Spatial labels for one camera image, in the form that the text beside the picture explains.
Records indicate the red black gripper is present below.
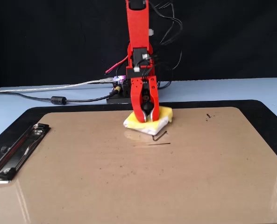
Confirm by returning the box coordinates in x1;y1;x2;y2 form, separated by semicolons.
126;66;161;124

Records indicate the yellow white sponge black handle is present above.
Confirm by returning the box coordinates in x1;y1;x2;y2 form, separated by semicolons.
123;105;174;136

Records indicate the controller circuit board with led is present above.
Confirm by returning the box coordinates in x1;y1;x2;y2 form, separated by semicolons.
109;75;128;94

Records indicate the brown clipboard board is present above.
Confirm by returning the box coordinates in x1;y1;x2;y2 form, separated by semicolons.
0;106;277;224

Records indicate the black rubber mat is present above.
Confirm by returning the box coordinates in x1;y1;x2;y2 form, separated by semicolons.
0;99;277;169

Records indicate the black backdrop cloth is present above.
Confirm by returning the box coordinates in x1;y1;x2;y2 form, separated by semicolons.
0;0;277;91

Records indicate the silver metal clipboard clip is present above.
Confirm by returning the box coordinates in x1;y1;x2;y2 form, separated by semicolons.
0;123;51;185

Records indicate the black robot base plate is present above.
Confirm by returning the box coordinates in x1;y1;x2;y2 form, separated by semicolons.
106;92;132;105

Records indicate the red wire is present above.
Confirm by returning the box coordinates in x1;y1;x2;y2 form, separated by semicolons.
105;56;129;76

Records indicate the black servo wire bundle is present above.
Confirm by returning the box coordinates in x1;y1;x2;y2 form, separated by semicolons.
142;0;184;90

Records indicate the black power cable with ferrite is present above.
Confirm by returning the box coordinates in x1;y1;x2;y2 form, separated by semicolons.
2;85;121;105

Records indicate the silver braided usb cable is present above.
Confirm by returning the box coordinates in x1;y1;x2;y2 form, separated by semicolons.
0;78;116;94

